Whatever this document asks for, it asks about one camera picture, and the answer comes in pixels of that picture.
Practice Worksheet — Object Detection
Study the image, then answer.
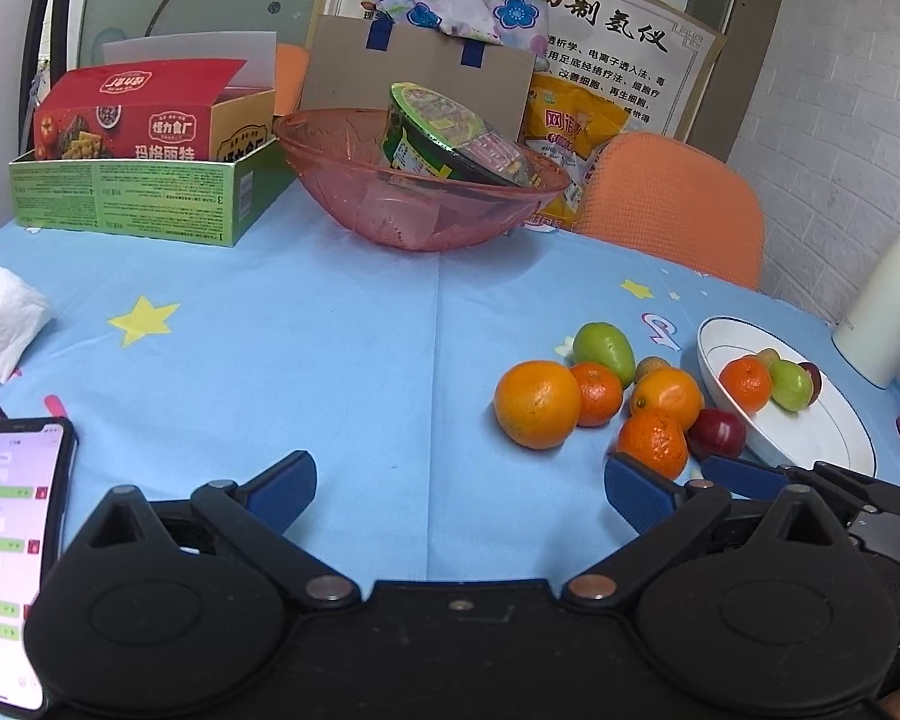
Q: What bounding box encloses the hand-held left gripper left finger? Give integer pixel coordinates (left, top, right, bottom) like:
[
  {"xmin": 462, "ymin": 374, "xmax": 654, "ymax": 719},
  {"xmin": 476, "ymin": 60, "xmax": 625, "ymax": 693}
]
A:
[{"xmin": 82, "ymin": 451, "xmax": 361, "ymax": 613}]

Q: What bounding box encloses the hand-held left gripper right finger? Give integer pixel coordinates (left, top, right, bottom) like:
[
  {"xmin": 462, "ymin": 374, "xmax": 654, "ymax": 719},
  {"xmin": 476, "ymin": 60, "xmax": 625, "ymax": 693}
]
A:
[{"xmin": 562, "ymin": 452, "xmax": 845, "ymax": 612}]

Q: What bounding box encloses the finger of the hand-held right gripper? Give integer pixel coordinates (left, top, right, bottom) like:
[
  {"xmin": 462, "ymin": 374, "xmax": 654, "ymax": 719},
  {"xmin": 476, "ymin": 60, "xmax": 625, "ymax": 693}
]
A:
[{"xmin": 701, "ymin": 456, "xmax": 900, "ymax": 520}]

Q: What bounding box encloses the orange tangerine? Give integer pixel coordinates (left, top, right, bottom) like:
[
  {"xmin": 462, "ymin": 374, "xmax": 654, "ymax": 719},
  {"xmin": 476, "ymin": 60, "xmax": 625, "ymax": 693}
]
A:
[
  {"xmin": 616, "ymin": 409, "xmax": 689, "ymax": 481},
  {"xmin": 630, "ymin": 366, "xmax": 704, "ymax": 432},
  {"xmin": 570, "ymin": 362, "xmax": 625, "ymax": 428},
  {"xmin": 718, "ymin": 356, "xmax": 773, "ymax": 413}
]

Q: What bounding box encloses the white plate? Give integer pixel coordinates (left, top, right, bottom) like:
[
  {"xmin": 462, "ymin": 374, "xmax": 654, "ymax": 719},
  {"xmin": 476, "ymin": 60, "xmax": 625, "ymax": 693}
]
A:
[{"xmin": 696, "ymin": 315, "xmax": 877, "ymax": 477}]

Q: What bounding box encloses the green jujube fruit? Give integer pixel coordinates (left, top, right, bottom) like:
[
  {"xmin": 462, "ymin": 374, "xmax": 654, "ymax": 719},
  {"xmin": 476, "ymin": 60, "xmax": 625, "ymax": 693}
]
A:
[
  {"xmin": 572, "ymin": 322, "xmax": 637, "ymax": 389},
  {"xmin": 769, "ymin": 360, "xmax": 815, "ymax": 413}
]

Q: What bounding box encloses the large orange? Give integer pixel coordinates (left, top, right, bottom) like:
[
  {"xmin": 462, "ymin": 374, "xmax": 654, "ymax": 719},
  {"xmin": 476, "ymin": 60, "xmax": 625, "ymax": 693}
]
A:
[{"xmin": 493, "ymin": 360, "xmax": 582, "ymax": 451}]

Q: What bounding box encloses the printed blue tablecloth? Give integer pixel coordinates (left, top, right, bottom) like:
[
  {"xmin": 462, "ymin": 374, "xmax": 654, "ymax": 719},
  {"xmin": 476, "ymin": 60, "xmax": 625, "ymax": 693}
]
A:
[{"xmin": 0, "ymin": 180, "xmax": 900, "ymax": 691}]

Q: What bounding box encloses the white thermos jug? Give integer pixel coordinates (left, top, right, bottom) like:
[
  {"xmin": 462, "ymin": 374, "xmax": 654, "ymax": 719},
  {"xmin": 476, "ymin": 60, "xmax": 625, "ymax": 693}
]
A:
[{"xmin": 831, "ymin": 210, "xmax": 900, "ymax": 389}]

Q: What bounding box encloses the black smartphone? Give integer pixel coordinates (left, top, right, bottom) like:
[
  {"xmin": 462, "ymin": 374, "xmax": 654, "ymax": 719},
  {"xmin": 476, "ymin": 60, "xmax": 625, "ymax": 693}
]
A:
[{"xmin": 0, "ymin": 416, "xmax": 77, "ymax": 713}]

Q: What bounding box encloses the pink plastic bowl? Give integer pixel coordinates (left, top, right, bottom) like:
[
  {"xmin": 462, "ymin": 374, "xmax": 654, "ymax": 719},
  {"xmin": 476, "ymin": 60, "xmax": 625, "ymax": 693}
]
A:
[{"xmin": 272, "ymin": 109, "xmax": 572, "ymax": 252}]

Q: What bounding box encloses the white tissue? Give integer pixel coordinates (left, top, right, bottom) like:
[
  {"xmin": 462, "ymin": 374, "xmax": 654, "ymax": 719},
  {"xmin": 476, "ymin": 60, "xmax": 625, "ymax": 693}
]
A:
[{"xmin": 0, "ymin": 266, "xmax": 52, "ymax": 383}]

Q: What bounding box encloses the green cardboard box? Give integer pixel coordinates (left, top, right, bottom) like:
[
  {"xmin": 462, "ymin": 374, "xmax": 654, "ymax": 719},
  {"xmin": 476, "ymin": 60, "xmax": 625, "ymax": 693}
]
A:
[{"xmin": 7, "ymin": 136, "xmax": 295, "ymax": 248}]

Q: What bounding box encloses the instant noodle cup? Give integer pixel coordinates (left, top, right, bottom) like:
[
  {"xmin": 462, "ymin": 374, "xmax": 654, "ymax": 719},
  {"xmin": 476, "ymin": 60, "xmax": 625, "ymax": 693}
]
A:
[{"xmin": 381, "ymin": 82, "xmax": 542, "ymax": 188}]

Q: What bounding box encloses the yellow snack bag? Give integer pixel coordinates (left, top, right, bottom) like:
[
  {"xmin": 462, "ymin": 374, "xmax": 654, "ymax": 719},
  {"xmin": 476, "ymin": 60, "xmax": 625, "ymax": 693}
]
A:
[{"xmin": 521, "ymin": 73, "xmax": 650, "ymax": 232}]

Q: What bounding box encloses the red snack box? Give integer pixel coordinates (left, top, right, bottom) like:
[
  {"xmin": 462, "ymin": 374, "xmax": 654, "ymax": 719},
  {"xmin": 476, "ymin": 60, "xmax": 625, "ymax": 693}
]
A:
[{"xmin": 34, "ymin": 58, "xmax": 277, "ymax": 164}]

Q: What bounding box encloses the brown cardboard box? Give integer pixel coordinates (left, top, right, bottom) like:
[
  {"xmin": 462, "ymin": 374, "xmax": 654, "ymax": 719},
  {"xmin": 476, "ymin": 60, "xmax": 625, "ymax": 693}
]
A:
[{"xmin": 300, "ymin": 13, "xmax": 537, "ymax": 143}]

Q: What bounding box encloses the wall poster with black lettering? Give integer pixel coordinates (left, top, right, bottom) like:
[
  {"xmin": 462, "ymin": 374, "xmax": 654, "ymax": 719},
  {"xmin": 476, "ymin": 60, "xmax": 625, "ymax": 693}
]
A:
[{"xmin": 330, "ymin": 0, "xmax": 727, "ymax": 166}]

